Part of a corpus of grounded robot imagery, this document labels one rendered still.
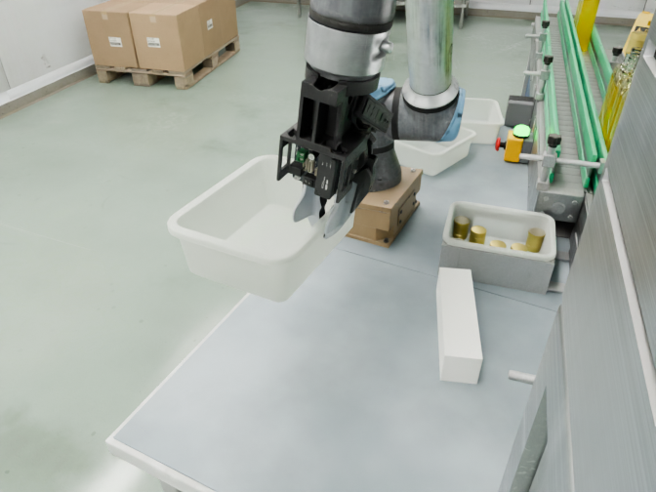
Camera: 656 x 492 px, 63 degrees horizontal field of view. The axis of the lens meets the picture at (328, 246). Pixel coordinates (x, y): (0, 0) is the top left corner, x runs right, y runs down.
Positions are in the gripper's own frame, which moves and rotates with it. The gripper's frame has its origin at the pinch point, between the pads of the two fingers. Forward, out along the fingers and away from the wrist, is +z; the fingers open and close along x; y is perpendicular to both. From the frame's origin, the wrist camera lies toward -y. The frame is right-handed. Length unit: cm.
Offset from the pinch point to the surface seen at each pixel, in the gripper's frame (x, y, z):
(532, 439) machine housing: 25.6, 23.1, -7.4
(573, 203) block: 32, -64, 21
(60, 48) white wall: -338, -256, 136
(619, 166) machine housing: 22.3, 22.5, -27.4
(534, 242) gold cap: 28, -56, 28
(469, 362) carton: 22.7, -15.7, 28.5
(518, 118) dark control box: 13, -131, 32
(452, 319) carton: 17.7, -23.4, 28.2
